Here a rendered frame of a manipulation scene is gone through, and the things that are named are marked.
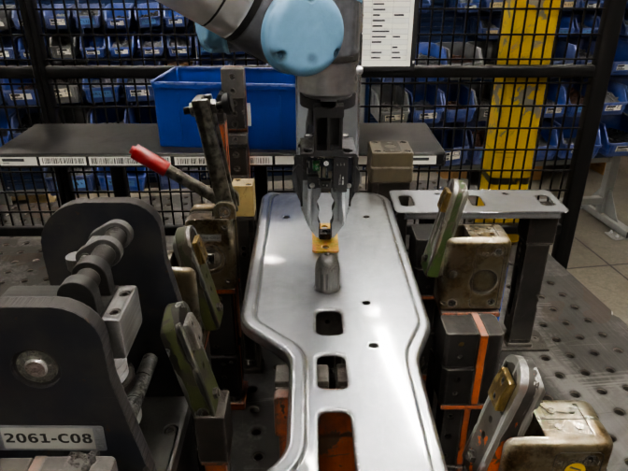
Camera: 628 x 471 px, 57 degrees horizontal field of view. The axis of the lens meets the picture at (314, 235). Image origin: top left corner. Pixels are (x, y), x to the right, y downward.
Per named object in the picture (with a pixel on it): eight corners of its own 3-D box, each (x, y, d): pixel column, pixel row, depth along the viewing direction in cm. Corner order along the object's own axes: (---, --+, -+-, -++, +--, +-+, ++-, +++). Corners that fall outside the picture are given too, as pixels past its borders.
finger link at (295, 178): (290, 206, 81) (293, 146, 77) (290, 201, 83) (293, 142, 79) (323, 207, 82) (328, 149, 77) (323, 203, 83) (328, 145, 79)
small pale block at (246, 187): (263, 374, 104) (253, 186, 88) (243, 374, 104) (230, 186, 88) (264, 362, 107) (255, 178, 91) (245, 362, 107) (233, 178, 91)
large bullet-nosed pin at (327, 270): (339, 304, 73) (340, 258, 71) (315, 304, 73) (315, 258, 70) (338, 291, 76) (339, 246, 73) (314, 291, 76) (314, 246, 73)
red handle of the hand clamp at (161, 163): (234, 206, 80) (130, 147, 76) (226, 218, 81) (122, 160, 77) (237, 194, 84) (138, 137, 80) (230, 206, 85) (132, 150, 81)
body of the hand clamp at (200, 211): (245, 410, 96) (231, 219, 80) (204, 410, 96) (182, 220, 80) (248, 386, 101) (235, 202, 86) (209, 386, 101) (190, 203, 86)
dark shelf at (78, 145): (446, 166, 115) (447, 152, 113) (-9, 168, 114) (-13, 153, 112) (425, 135, 134) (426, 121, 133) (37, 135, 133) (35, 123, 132)
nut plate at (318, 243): (338, 252, 81) (339, 245, 81) (312, 252, 81) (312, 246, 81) (336, 224, 89) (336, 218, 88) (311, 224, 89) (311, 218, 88)
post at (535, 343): (549, 351, 110) (579, 213, 97) (492, 351, 110) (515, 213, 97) (536, 331, 116) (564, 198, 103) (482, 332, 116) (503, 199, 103)
